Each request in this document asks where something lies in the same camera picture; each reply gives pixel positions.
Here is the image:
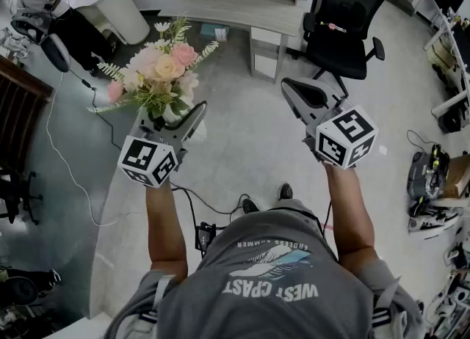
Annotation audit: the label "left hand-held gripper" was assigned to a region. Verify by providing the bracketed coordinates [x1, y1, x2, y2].
[117, 101, 209, 188]

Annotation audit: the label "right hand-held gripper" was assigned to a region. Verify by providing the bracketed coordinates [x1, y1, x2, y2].
[281, 77, 379, 169]

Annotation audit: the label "pink flowers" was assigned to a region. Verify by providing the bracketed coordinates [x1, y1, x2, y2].
[87, 16, 220, 144]

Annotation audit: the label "person's right forearm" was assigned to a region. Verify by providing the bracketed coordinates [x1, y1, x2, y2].
[325, 163, 379, 269]

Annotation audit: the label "person's left forearm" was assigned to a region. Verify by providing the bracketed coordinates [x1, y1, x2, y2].
[145, 179, 189, 276]

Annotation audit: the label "grey wooden desk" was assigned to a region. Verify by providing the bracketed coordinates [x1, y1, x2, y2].
[157, 0, 306, 84]

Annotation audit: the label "white office desk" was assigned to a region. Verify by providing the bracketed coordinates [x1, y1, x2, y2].
[411, 0, 470, 120]

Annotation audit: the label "black mesh office chair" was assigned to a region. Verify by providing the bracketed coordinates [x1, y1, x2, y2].
[292, 0, 386, 91]

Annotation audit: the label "teal box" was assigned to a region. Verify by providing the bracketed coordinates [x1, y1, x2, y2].
[200, 23, 231, 43]

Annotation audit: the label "person's left black shoe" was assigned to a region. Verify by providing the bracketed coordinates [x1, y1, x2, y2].
[241, 197, 260, 216]

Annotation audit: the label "white round table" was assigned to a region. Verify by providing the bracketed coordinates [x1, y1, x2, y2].
[68, 0, 151, 46]

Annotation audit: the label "black battery pack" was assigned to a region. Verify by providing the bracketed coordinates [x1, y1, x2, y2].
[194, 221, 218, 252]

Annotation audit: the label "black and white office chair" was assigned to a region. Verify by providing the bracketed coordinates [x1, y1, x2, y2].
[10, 14, 71, 73]

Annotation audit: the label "grey bag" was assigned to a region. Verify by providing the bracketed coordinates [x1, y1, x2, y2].
[406, 142, 451, 201]

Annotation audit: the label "dark wooden bench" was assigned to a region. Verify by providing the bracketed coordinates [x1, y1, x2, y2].
[0, 54, 54, 179]

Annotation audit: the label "black chair base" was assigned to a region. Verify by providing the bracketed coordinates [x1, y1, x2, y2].
[0, 167, 43, 227]

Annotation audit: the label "cardboard box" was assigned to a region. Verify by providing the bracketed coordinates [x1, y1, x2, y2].
[439, 153, 470, 200]

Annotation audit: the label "white and black sneaker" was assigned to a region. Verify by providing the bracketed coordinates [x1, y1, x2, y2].
[407, 207, 460, 240]

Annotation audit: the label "person's grey t-shirt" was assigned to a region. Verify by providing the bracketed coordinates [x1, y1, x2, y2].
[104, 197, 427, 339]

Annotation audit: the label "black floor cable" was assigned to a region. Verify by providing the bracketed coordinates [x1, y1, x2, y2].
[68, 68, 128, 150]

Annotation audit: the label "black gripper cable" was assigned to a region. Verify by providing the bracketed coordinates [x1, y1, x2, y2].
[167, 181, 259, 219]

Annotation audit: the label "white floor cable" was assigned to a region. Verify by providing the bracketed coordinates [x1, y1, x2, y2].
[45, 69, 148, 227]

